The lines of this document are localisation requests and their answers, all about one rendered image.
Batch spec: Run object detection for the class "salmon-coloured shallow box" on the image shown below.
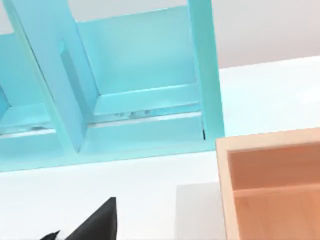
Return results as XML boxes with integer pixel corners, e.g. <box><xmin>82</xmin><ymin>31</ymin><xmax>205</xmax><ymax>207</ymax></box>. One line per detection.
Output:
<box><xmin>215</xmin><ymin>127</ymin><xmax>320</xmax><ymax>240</ymax></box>

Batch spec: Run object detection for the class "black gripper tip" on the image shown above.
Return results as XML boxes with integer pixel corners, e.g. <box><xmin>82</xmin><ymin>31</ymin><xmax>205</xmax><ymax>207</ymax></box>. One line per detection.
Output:
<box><xmin>39</xmin><ymin>230</ymin><xmax>61</xmax><ymax>240</ymax></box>

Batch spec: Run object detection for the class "light blue rack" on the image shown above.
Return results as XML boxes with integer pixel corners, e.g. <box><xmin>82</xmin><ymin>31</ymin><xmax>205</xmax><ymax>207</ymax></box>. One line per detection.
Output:
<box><xmin>0</xmin><ymin>0</ymin><xmax>226</xmax><ymax>173</ymax></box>

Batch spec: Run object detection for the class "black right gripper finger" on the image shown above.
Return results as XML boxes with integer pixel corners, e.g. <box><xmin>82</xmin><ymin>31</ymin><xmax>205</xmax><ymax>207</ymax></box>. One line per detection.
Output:
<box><xmin>65</xmin><ymin>196</ymin><xmax>118</xmax><ymax>240</ymax></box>

